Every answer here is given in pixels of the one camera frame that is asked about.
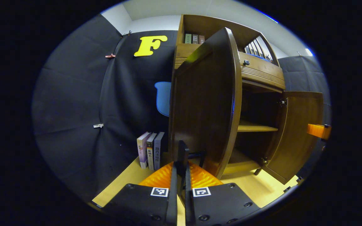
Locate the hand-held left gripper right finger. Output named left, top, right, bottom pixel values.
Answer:
left=184, top=162, right=261, bottom=226

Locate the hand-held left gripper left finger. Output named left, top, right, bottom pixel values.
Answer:
left=101, top=162, right=179, bottom=226

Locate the wooden shoe cabinet door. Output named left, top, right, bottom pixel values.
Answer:
left=168, top=27, right=243, bottom=179
left=261, top=91, right=324, bottom=185

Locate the black door handle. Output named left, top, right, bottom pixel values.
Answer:
left=176, top=140, right=206, bottom=186

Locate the wooden double-door shoe cabinet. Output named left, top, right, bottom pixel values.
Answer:
left=173, top=14, right=287, bottom=176

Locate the wooden cabinet inner shelf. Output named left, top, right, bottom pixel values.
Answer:
left=238, top=119, right=279, bottom=132

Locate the blue-grey book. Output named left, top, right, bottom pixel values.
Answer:
left=153, top=132, right=165, bottom=170

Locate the dark yellow-striped book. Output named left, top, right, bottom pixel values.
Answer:
left=146, top=133, right=157, bottom=171

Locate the lavender white book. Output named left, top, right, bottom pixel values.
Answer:
left=137, top=132, right=151, bottom=169

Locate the black backdrop cloth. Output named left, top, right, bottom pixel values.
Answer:
left=32, top=14, right=332, bottom=201

